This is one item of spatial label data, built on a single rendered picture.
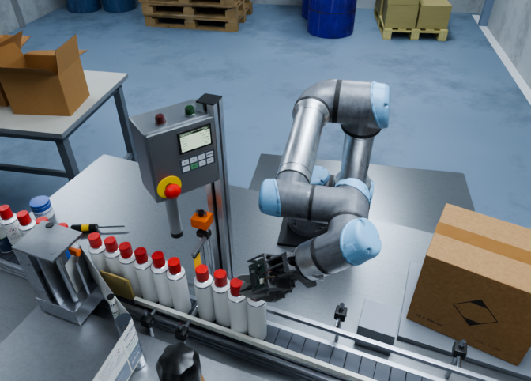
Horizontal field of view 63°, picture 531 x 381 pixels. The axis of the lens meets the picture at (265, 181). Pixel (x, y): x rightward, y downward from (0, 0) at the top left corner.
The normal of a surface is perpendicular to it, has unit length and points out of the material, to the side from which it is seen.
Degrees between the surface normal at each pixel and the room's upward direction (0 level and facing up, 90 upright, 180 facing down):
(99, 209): 0
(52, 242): 0
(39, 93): 90
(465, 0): 90
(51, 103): 90
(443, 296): 90
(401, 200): 0
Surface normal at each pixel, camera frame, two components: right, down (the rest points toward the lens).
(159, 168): 0.55, 0.50
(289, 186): -0.05, -0.68
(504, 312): -0.51, 0.52
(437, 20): -0.11, 0.60
